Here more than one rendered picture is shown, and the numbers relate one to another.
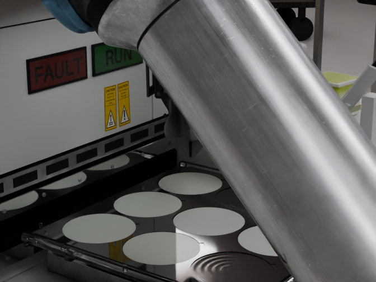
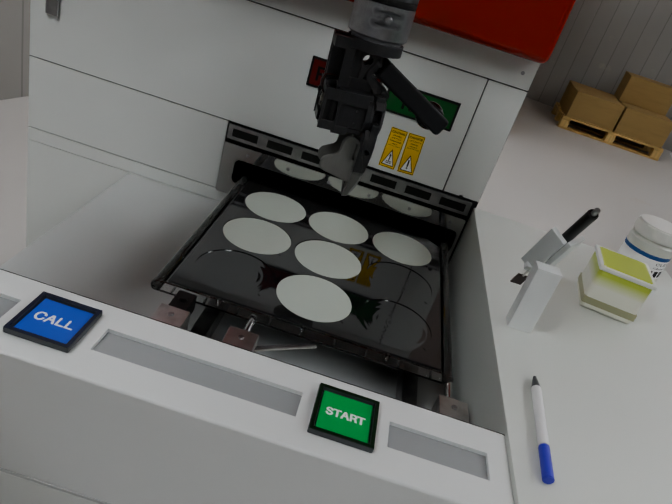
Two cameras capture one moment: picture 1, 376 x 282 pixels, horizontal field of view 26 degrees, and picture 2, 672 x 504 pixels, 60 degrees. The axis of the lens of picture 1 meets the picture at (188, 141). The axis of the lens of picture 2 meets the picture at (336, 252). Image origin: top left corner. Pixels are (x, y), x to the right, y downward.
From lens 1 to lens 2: 89 cm
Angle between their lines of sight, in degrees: 51
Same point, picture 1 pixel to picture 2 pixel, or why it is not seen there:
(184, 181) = (402, 244)
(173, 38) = not seen: outside the picture
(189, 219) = (323, 248)
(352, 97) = (533, 257)
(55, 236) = (247, 189)
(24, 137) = (291, 116)
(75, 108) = not seen: hidden behind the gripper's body
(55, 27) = not seen: hidden behind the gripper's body
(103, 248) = (239, 209)
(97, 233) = (264, 206)
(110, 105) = (393, 146)
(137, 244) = (256, 223)
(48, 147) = (312, 138)
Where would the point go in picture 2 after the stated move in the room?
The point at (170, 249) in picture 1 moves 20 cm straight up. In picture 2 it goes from (256, 239) to (288, 106)
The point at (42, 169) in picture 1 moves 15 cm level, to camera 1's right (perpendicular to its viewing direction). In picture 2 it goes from (298, 151) to (336, 192)
